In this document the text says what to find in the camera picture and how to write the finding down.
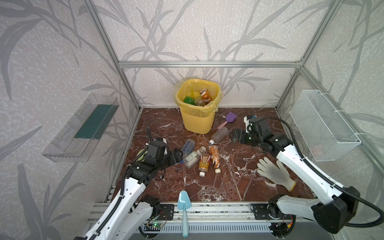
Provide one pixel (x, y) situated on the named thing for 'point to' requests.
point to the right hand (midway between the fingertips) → (236, 129)
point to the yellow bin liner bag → (191, 87)
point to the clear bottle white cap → (219, 136)
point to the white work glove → (279, 176)
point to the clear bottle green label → (192, 158)
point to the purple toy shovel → (229, 118)
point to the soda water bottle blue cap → (188, 147)
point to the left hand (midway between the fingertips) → (180, 151)
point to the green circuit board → (152, 227)
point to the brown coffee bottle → (214, 152)
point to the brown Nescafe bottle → (206, 96)
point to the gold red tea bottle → (204, 162)
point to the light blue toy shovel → (184, 202)
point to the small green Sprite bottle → (189, 100)
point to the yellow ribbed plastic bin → (198, 119)
